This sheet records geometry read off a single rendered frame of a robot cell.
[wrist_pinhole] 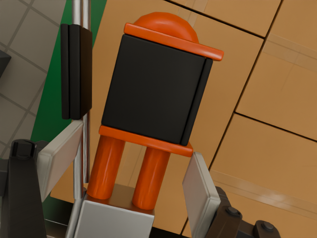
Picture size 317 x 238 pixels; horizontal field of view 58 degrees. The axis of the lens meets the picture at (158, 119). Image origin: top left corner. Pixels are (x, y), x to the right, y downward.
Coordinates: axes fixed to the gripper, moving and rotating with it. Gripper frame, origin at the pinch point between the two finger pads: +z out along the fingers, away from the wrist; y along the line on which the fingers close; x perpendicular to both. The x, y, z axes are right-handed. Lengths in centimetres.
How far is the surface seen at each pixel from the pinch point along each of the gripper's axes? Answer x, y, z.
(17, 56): -14, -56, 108
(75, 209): -6.9, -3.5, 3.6
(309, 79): 11, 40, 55
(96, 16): 12, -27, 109
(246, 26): 19, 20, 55
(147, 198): -3.9, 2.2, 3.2
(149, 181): -2.4, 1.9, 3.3
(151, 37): 8.7, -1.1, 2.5
